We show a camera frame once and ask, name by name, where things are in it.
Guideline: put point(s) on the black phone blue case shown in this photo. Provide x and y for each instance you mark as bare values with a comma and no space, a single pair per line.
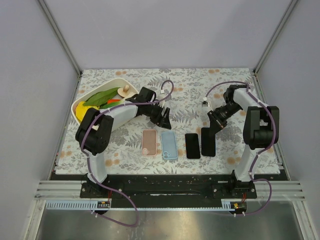
208,143

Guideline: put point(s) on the aluminium frame rail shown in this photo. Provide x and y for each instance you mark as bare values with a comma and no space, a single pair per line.
55,28

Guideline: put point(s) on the light blue phone case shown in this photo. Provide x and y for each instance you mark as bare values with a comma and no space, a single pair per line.
169,145

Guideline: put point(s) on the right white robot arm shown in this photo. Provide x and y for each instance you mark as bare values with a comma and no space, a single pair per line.
260,133

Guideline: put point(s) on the green bok choy toy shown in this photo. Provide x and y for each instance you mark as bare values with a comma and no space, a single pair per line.
106,106

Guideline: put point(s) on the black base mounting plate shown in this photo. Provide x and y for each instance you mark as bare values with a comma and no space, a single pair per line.
168,190

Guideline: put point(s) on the white slotted cable duct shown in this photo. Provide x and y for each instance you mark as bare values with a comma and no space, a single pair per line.
90,205

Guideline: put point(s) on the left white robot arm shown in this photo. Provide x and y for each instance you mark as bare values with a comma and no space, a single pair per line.
94,132

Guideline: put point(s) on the floral patterned table mat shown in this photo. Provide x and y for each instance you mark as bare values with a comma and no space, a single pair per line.
187,87

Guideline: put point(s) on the yellow cabbage toy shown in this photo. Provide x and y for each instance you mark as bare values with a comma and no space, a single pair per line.
81,110

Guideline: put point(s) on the pink phone case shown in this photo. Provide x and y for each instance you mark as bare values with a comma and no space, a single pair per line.
149,143

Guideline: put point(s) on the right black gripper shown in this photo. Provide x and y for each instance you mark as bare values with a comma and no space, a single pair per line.
216,119

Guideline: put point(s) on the green leaf toy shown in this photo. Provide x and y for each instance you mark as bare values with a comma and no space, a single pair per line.
101,97

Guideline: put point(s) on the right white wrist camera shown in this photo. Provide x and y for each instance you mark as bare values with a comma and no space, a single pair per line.
206,105

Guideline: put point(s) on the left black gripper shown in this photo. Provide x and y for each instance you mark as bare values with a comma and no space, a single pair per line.
159,116

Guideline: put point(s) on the beige mushroom toy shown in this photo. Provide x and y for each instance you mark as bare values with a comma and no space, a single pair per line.
124,91

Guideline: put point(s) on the cream oval plastic tray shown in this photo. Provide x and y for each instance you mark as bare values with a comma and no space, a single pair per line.
82,100

